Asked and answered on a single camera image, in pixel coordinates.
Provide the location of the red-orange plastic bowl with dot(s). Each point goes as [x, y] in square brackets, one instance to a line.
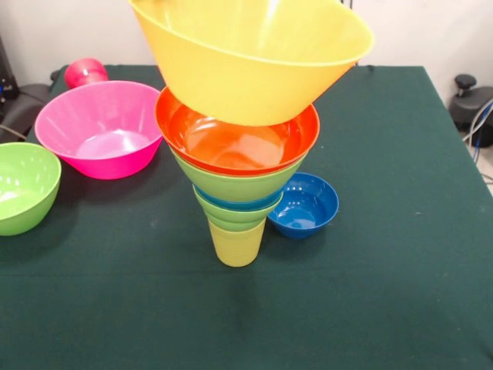
[231, 146]

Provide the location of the large orange plastic bowl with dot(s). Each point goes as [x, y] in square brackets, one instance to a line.
[246, 85]

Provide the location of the black computer tower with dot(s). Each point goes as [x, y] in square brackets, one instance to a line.
[5, 77]

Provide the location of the light blue plastic bowl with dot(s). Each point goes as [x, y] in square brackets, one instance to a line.
[239, 204]

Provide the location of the red plastic cup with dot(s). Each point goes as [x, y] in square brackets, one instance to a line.
[84, 73]

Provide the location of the large green plastic bowl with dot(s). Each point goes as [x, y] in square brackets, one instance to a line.
[23, 192]
[239, 187]

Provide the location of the small green plastic bowl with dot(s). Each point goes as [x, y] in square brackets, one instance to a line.
[235, 217]

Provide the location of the yellow plastic cup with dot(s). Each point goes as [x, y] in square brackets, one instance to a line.
[237, 248]

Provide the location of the large pink plastic bowl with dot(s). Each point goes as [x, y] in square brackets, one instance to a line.
[96, 131]

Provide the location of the dark green tablecloth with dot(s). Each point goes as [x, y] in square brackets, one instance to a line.
[154, 308]

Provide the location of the dark blue plastic bowl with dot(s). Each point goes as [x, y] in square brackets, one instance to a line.
[304, 216]

